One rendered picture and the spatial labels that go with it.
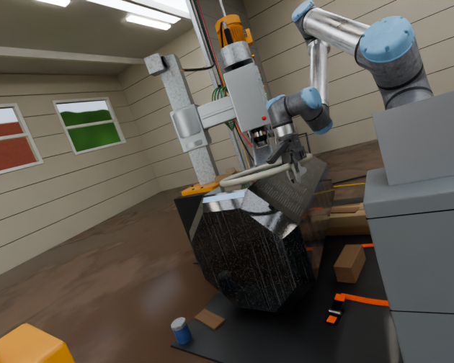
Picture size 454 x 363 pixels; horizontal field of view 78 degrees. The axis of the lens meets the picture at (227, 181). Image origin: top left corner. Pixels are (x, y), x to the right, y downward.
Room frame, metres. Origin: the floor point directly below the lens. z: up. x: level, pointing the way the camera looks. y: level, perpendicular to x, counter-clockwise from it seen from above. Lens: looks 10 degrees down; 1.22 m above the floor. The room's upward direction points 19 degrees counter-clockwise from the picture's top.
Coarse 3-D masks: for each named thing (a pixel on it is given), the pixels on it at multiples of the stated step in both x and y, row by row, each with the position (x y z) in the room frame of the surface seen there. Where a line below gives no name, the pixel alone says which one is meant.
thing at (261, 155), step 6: (264, 126) 2.24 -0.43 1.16; (252, 138) 2.08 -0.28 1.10; (252, 144) 1.97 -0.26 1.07; (270, 144) 1.85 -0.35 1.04; (258, 150) 1.95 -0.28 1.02; (264, 150) 1.90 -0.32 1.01; (270, 150) 1.75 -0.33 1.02; (258, 156) 1.84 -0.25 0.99; (264, 156) 1.80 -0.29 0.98; (258, 162) 1.76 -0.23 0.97; (264, 162) 1.72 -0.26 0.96
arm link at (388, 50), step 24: (312, 24) 1.35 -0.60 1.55; (336, 24) 1.20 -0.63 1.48; (360, 24) 1.10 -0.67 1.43; (384, 24) 0.95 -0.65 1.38; (408, 24) 0.89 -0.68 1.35; (360, 48) 0.97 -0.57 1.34; (384, 48) 0.90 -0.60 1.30; (408, 48) 0.90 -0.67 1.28; (384, 72) 0.96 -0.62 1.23; (408, 72) 0.94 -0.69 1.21
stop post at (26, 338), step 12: (24, 324) 0.32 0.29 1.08; (12, 336) 0.30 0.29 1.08; (24, 336) 0.29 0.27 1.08; (36, 336) 0.28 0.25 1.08; (48, 336) 0.27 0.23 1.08; (0, 348) 0.28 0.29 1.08; (12, 348) 0.27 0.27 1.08; (24, 348) 0.26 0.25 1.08; (36, 348) 0.26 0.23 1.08; (48, 348) 0.25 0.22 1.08; (60, 348) 0.25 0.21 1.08; (0, 360) 0.26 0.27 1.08; (12, 360) 0.25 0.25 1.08; (24, 360) 0.24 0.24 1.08; (36, 360) 0.24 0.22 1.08; (48, 360) 0.24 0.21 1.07; (60, 360) 0.25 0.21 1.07; (72, 360) 0.25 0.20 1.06
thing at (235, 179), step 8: (280, 160) 1.59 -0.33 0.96; (304, 160) 1.23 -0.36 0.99; (256, 168) 1.63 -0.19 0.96; (264, 168) 1.63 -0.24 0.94; (272, 168) 1.19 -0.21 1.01; (280, 168) 1.18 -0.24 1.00; (288, 168) 1.18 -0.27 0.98; (232, 176) 1.55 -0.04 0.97; (240, 176) 1.60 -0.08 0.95; (248, 176) 1.20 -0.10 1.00; (256, 176) 1.19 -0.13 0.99; (264, 176) 1.18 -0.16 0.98; (224, 184) 1.31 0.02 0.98; (232, 184) 1.26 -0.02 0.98
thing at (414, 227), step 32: (384, 192) 0.91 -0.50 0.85; (416, 192) 0.82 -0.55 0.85; (448, 192) 0.76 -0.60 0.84; (384, 224) 0.86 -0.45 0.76; (416, 224) 0.81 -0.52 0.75; (448, 224) 0.77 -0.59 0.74; (384, 256) 0.87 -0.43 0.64; (416, 256) 0.82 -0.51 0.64; (448, 256) 0.78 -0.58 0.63; (416, 288) 0.83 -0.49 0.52; (448, 288) 0.79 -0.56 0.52; (416, 320) 0.85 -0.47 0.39; (448, 320) 0.80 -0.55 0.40; (416, 352) 0.86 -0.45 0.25; (448, 352) 0.81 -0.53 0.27
